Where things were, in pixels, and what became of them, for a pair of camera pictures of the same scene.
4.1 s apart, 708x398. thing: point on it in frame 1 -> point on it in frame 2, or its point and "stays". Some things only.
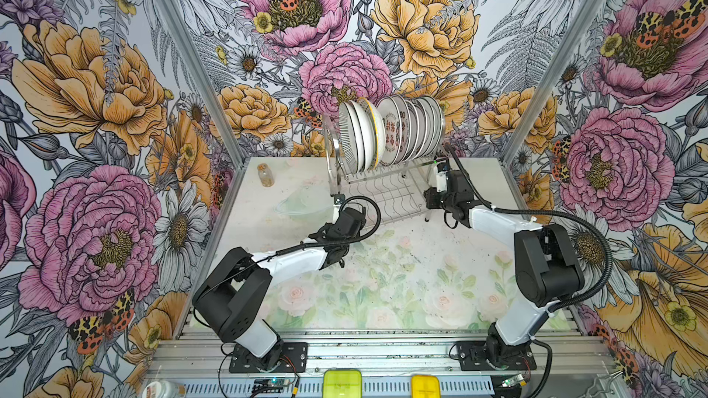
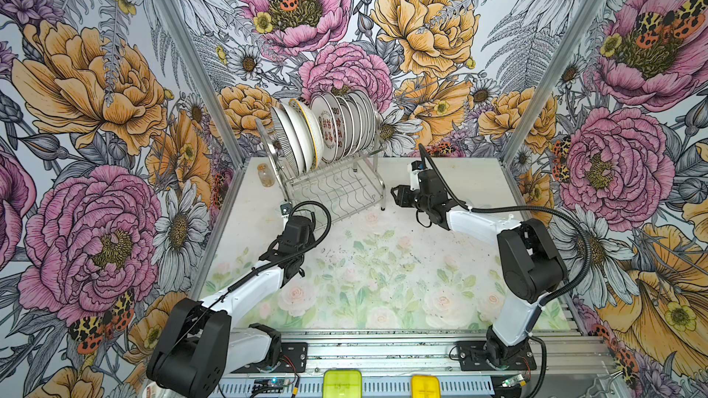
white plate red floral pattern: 393,122 -> 327,128
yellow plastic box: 425,386 stays
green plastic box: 342,383 stays
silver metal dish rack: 396,192 -> 334,192
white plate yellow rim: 377,131 -> 312,129
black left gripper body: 327,227 -> 310,243
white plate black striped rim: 351,137 -> 289,137
